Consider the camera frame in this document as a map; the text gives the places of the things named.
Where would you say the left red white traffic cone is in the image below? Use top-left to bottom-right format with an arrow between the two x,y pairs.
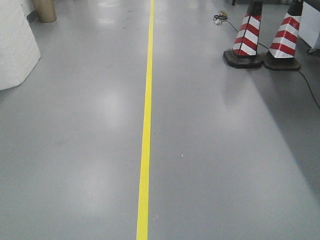
223,0 -> 263,69

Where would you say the red white traffic cone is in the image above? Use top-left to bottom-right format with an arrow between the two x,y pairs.
260,0 -> 304,71
223,0 -> 263,69

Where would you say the right red white traffic cone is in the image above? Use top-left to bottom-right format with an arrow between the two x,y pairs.
260,0 -> 304,71

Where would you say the brown cylindrical bin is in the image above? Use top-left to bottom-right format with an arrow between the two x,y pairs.
31,0 -> 57,23

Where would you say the white cabinet corner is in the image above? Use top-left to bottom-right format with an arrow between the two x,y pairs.
299,0 -> 320,50

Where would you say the white power adapter with cable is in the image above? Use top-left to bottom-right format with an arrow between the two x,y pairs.
212,8 -> 238,32

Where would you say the black floor cable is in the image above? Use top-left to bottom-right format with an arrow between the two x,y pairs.
257,41 -> 320,110

